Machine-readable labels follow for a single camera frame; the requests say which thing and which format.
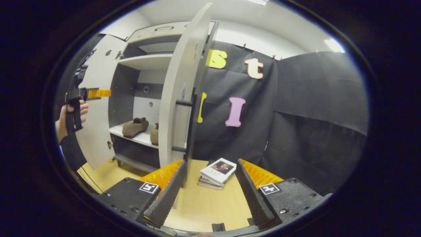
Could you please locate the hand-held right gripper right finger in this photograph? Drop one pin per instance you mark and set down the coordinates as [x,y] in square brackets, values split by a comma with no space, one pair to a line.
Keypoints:
[251,194]

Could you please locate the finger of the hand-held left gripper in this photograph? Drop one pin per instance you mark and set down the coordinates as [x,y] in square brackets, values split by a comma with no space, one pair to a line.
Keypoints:
[93,93]

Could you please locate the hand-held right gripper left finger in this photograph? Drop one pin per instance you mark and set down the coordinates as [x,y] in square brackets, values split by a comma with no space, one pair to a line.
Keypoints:
[169,194]

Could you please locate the grey shoe cabinet door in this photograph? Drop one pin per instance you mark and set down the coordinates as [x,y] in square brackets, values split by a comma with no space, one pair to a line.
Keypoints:
[98,138]
[177,82]

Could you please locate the brown suede shoe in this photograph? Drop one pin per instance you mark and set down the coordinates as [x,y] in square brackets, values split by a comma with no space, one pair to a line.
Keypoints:
[154,134]
[135,127]

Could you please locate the grey shoe cabinet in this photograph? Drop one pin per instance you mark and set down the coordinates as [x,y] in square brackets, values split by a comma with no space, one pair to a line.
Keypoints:
[144,61]

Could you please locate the black backdrop cloth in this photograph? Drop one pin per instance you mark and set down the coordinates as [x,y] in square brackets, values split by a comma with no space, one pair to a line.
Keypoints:
[296,115]
[72,154]

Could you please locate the grey book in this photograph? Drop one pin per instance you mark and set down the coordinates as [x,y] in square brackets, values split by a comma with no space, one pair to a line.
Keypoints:
[207,185]

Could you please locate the white picture cover book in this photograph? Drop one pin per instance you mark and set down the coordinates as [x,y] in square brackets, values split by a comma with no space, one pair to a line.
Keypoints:
[218,169]

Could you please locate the ceiling light panel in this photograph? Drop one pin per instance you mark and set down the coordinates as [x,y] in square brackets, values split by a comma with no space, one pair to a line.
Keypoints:
[260,1]
[334,44]

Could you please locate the small black bracket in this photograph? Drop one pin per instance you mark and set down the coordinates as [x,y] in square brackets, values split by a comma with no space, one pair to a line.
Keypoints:
[218,227]

